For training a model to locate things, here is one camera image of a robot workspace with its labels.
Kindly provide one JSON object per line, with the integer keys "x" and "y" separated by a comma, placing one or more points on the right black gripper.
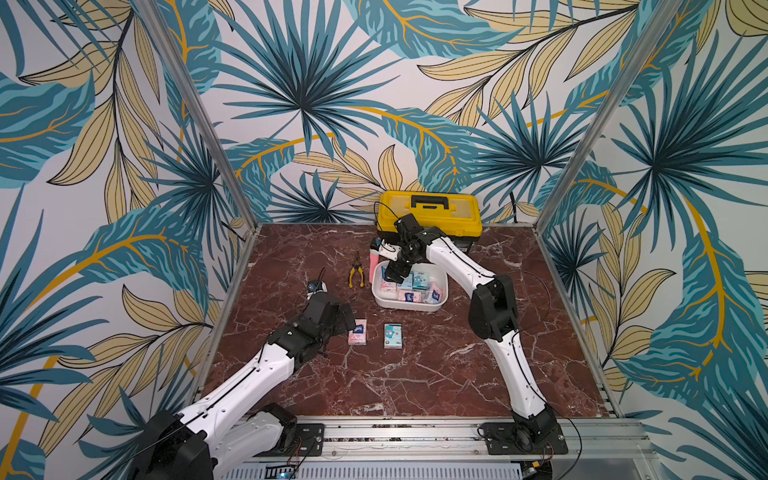
{"x": 398, "y": 267}

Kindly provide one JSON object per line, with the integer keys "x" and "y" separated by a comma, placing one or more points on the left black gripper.
{"x": 340, "y": 325}

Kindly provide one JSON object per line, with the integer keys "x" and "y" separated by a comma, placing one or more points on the pink tempo tissue pack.
{"x": 358, "y": 335}

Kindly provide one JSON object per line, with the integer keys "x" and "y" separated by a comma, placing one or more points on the white plastic storage box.
{"x": 402, "y": 296}

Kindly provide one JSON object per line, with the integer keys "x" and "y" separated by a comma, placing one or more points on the teal cartoon tissue pack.
{"x": 393, "y": 336}

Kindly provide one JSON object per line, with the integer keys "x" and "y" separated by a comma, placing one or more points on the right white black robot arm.
{"x": 493, "y": 317}

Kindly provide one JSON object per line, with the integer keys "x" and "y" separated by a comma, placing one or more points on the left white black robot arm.
{"x": 209, "y": 438}

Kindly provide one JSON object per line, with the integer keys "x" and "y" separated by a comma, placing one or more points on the pink utility knife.
{"x": 374, "y": 260}

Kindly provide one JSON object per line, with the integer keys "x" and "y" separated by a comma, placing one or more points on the yellow black toolbox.
{"x": 457, "y": 215}

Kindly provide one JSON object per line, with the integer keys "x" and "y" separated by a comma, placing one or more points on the yellow handled pliers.
{"x": 356, "y": 277}

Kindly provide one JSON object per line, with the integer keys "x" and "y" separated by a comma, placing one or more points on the aluminium front rail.
{"x": 598, "y": 448}

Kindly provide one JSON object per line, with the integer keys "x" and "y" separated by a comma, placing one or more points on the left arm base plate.
{"x": 302, "y": 440}

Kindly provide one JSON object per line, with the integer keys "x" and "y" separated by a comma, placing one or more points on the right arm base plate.
{"x": 507, "y": 438}

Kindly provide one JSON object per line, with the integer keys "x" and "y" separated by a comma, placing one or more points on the right aluminium corner post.
{"x": 647, "y": 40}

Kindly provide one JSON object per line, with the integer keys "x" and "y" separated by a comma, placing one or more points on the aluminium corner post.
{"x": 647, "y": 40}
{"x": 160, "y": 34}

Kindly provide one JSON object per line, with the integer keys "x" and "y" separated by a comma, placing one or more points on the left aluminium corner post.
{"x": 160, "y": 34}

